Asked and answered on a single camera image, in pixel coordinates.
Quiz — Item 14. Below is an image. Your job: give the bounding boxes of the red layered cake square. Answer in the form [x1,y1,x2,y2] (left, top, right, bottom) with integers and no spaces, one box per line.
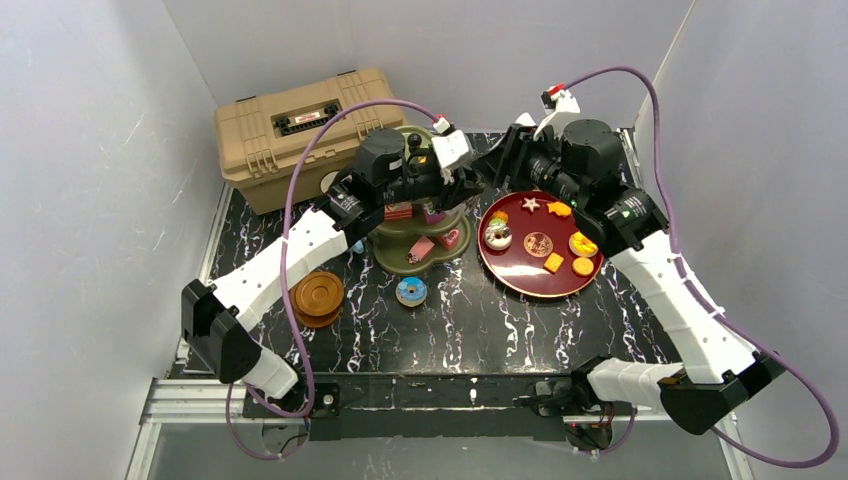
[384,202,414,222]

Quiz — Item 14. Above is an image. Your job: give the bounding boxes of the purple frosted cake slice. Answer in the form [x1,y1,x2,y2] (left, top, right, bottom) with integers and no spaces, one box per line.
[422,205,447,225]

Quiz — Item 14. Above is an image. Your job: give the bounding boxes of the green three-tier serving stand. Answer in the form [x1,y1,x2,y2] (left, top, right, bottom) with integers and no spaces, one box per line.
[369,126,470,276]

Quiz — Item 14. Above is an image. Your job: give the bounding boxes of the pink swirl roll cake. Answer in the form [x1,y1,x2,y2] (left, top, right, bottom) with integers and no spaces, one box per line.
[407,236,435,265]

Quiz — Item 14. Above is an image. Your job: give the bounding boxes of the pink sprinkled cake slice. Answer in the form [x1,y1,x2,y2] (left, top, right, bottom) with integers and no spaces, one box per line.
[437,228,461,251]

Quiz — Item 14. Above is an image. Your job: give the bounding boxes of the red round lacquer tray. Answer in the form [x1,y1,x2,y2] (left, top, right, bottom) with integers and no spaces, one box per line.
[477,190,604,299]

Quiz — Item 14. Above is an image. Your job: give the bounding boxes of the blue frosted donut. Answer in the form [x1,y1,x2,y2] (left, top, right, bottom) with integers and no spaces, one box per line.
[395,277,428,308]

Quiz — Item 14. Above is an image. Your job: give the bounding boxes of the brown wooden coasters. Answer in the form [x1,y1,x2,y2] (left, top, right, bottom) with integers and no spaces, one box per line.
[289,271,344,329]

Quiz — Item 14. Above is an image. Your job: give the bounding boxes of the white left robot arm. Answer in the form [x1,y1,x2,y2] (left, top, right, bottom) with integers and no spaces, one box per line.
[181,129,482,399]

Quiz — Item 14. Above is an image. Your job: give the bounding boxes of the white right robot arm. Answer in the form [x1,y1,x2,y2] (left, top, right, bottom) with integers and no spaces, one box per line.
[474,116,785,435]

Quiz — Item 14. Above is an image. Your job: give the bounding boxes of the fish shaped yellow cookie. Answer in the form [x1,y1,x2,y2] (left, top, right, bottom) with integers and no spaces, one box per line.
[547,202,572,218]

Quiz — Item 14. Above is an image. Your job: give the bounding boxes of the star shaped cookie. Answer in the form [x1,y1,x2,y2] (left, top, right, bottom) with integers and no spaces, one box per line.
[521,197,541,214]

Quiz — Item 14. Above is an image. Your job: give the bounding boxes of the yellow glazed donut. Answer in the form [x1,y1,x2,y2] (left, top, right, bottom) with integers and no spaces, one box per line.
[568,231,599,258]

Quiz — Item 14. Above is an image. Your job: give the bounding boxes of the orange flower cookie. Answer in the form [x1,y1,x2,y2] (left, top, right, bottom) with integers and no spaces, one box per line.
[491,210,509,223]

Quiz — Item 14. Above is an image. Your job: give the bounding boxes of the round yellow biscuit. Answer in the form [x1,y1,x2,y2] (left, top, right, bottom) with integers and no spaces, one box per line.
[571,257,595,277]

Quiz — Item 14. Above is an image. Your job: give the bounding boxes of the square yellow cracker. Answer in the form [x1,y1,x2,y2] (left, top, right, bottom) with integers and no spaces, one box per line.
[543,252,564,274]

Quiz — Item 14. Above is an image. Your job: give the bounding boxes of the tan plastic toolbox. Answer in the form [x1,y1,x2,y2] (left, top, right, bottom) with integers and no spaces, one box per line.
[214,68,406,215]

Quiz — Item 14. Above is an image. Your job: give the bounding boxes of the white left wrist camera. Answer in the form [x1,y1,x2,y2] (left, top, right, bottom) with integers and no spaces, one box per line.
[431,116,471,185]

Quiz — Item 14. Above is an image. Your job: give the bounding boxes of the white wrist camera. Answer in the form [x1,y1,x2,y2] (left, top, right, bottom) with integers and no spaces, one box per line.
[515,83,581,141]
[431,116,471,185]

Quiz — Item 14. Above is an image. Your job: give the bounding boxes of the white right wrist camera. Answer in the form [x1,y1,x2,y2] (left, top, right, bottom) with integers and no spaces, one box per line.
[515,83,581,141]

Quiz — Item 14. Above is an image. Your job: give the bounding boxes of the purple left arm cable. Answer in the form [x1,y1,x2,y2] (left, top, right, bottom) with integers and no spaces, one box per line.
[225,99,448,462]

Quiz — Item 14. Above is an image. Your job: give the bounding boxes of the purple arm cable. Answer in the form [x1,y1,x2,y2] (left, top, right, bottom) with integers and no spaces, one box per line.
[546,65,841,470]
[225,99,448,462]

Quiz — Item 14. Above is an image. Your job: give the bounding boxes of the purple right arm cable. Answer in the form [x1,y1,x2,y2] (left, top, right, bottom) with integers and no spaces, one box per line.
[546,65,841,470]

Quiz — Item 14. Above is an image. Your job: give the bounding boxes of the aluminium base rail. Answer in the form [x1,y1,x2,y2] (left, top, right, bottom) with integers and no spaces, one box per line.
[127,373,751,479]

